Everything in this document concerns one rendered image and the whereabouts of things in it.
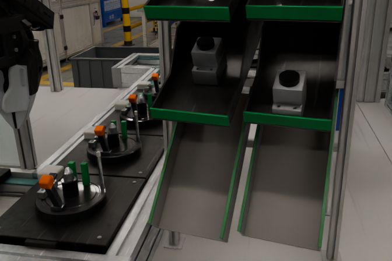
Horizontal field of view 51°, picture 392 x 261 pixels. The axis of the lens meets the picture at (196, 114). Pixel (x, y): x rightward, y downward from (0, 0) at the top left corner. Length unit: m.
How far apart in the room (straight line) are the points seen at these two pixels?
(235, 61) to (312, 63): 0.14
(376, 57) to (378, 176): 0.70
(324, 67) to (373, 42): 1.08
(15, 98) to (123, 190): 0.42
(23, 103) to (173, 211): 0.33
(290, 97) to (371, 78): 1.25
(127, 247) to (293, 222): 0.29
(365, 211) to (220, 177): 0.46
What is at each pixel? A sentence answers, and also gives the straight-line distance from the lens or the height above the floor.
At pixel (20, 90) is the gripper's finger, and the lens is 0.58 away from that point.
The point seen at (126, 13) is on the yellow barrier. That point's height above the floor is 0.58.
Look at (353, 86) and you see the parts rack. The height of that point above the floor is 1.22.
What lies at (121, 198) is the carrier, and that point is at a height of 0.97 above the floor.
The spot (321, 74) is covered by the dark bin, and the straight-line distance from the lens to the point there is 0.74.
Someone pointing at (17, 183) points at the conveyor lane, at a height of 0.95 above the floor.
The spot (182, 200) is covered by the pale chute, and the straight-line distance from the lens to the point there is 0.76.
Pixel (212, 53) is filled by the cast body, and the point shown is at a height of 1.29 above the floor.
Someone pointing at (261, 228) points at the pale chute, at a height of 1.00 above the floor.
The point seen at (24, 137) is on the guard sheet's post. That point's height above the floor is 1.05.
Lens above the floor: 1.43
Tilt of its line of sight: 20 degrees down
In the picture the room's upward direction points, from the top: 1 degrees counter-clockwise
